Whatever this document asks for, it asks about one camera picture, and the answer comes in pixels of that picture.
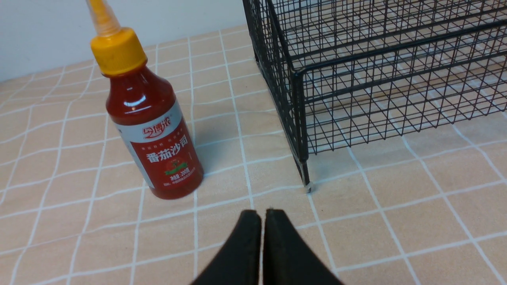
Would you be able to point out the black wire mesh shelf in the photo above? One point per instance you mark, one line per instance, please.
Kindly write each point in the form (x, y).
(347, 72)

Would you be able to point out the red ketchup bottle yellow cap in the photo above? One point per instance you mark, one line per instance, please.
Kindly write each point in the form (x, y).
(144, 109)

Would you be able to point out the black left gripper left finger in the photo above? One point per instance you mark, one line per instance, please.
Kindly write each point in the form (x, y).
(237, 261)

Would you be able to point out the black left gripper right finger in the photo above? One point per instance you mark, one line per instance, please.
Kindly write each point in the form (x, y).
(287, 259)

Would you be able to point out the beige checkered tablecloth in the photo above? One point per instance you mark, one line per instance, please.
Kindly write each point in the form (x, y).
(428, 208)

